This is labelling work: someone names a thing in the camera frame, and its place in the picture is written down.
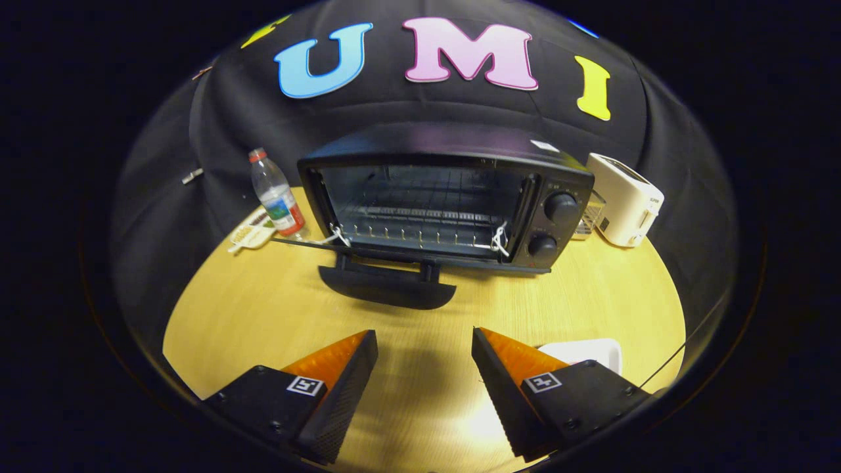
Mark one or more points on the clear plastic water bottle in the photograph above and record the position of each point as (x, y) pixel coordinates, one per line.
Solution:
(279, 203)

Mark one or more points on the metal cloth clip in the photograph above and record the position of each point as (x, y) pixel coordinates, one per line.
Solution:
(192, 175)

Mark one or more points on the black backdrop cloth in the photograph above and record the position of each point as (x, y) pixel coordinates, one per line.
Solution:
(460, 112)

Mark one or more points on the black toaster oven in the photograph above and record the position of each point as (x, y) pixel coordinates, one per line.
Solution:
(565, 190)

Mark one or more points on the pale snack packet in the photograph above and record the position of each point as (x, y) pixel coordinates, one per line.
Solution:
(253, 235)

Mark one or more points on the white bread toaster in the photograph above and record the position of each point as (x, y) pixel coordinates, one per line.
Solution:
(627, 197)

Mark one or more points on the white square plate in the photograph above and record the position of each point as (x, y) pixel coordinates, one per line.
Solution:
(591, 351)

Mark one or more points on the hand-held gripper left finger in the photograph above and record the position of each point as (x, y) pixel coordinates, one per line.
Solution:
(345, 401)

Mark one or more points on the pink cloth clip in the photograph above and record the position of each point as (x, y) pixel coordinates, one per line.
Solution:
(202, 71)

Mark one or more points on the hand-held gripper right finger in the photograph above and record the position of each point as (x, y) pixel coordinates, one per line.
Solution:
(502, 394)

